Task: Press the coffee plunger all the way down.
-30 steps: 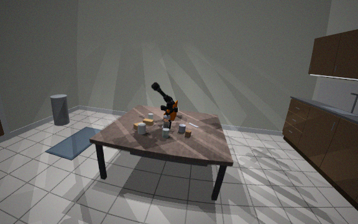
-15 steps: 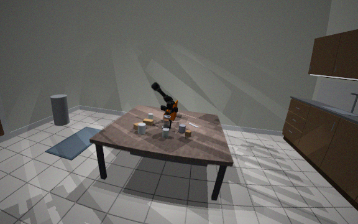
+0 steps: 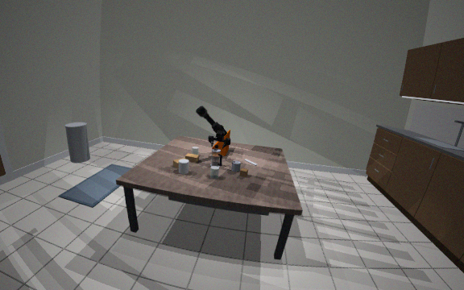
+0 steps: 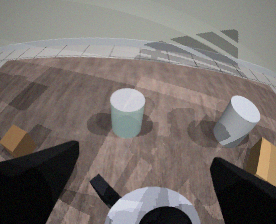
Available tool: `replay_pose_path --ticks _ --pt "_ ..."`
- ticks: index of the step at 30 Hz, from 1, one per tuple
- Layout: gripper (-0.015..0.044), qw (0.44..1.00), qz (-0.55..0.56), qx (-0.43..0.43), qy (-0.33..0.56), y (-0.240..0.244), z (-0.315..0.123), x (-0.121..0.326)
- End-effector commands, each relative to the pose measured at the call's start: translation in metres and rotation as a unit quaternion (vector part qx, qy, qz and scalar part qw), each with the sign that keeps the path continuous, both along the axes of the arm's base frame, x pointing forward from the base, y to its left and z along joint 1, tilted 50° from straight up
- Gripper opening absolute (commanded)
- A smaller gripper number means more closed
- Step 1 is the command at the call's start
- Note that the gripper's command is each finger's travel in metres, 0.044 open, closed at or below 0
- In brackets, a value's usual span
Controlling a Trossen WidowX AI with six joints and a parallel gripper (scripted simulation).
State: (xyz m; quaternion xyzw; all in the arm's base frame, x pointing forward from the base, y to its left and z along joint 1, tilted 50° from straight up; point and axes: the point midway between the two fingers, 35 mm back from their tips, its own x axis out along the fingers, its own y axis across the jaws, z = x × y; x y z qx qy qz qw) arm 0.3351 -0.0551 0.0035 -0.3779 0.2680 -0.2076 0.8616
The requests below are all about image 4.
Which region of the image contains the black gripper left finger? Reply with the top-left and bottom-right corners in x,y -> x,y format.
0,140 -> 79,224

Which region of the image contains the white cylinder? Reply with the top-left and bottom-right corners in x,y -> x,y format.
214,96 -> 260,148

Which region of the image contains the tan cube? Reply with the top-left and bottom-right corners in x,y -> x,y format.
0,124 -> 37,157

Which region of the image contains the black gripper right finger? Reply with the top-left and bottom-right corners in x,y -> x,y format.
210,157 -> 276,224

